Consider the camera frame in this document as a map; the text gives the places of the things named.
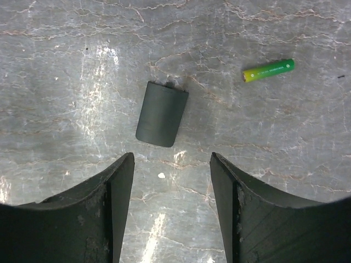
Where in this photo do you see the black battery cover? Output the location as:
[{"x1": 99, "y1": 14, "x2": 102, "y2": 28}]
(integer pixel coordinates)
[{"x1": 135, "y1": 81, "x2": 189, "y2": 147}]

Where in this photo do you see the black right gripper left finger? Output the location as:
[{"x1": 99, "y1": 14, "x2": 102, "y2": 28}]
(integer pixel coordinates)
[{"x1": 1, "y1": 153, "x2": 135, "y2": 262}]

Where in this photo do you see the green yellow battery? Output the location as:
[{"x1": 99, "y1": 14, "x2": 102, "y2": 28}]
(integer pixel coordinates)
[{"x1": 242, "y1": 59, "x2": 295, "y2": 83}]

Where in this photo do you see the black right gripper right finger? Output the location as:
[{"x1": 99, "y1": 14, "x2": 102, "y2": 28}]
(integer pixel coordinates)
[{"x1": 210, "y1": 153, "x2": 350, "y2": 262}]

